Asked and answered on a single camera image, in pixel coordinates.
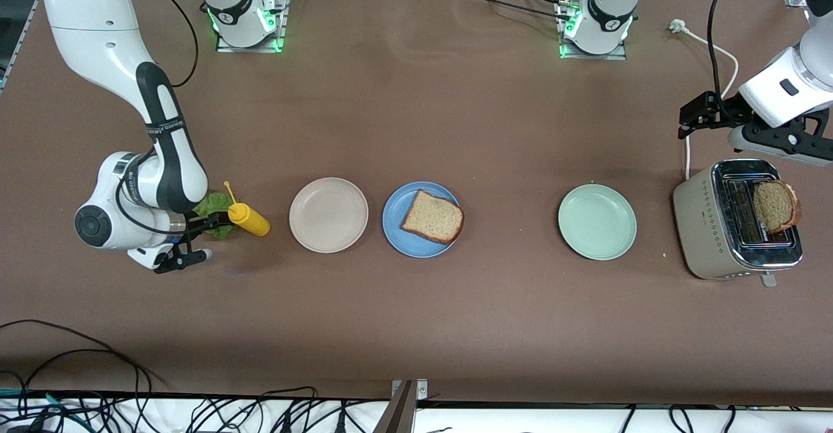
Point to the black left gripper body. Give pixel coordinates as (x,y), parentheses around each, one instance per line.
(723,110)

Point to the green lettuce leaf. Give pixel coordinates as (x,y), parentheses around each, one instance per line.
(211,204)

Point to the yellow squeeze bottle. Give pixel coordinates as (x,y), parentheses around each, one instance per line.
(250,219)

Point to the brown bread slice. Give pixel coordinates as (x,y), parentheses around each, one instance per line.
(433,218)
(774,206)

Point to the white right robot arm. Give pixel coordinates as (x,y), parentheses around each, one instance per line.
(97,29)

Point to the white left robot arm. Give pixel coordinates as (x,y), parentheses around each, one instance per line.
(768,97)

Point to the beige plate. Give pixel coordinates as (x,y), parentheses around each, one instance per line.
(328,215)

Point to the pale green plate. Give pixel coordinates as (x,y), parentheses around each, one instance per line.
(597,222)

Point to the blue plate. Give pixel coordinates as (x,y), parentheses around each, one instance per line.
(416,247)

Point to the beige chrome toaster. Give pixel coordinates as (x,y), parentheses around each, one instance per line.
(703,224)

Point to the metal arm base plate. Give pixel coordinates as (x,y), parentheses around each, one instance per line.
(592,56)
(282,3)

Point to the aluminium frame rail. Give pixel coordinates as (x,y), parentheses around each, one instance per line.
(29,23)

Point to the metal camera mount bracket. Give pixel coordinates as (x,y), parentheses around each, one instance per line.
(403,413)

